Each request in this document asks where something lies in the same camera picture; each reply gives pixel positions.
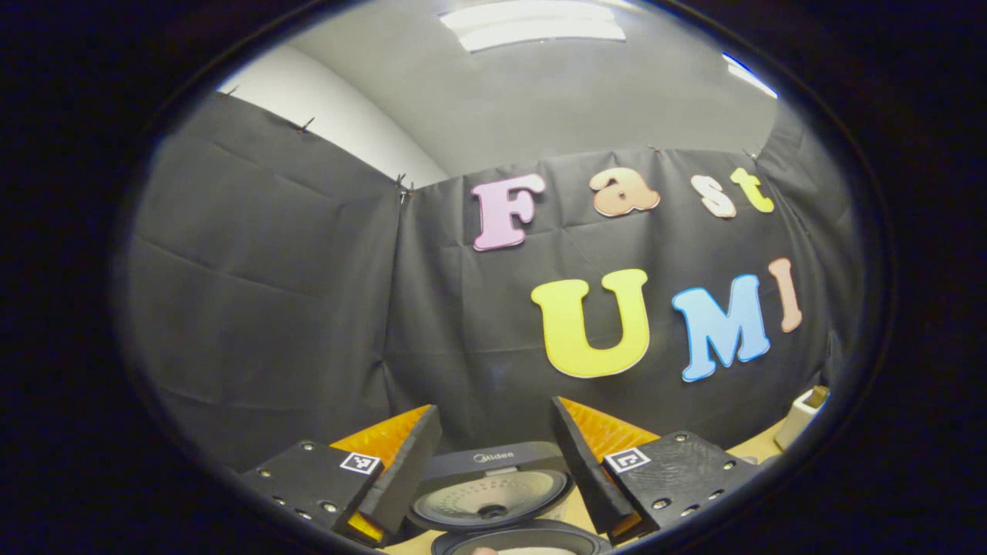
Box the black backdrop cloth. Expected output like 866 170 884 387
123 91 857 475

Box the large ceiling light panel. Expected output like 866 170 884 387
440 0 627 53

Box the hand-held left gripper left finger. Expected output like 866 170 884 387
237 402 443 550

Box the white chopstick holder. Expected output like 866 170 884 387
773 385 831 452

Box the black rice cooker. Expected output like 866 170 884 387
407 441 615 555

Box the small ceiling light panel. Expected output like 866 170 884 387
723 52 780 99

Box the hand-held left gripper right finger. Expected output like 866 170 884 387
549 395 762 547

